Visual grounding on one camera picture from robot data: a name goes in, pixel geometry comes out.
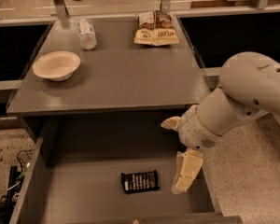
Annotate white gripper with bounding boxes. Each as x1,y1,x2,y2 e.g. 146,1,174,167
161,105,220,194

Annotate black rxbar chocolate bar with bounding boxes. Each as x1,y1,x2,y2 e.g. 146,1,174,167
120,170,160,194

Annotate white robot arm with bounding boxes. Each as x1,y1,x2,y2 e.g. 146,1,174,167
161,52,280,194

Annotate grey cabinet counter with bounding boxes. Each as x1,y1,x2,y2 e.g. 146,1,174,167
6,15,216,142

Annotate open grey top drawer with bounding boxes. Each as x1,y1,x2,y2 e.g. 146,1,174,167
10,112,242,224

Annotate brown and yellow snack bag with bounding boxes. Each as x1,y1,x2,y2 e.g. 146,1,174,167
133,10,179,46

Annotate white paper bowl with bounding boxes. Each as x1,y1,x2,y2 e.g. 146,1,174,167
33,51,80,81

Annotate black and green tool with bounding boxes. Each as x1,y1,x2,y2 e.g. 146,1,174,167
0,163,30,224

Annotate grey metal post left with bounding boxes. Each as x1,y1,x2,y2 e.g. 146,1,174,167
53,0,68,20

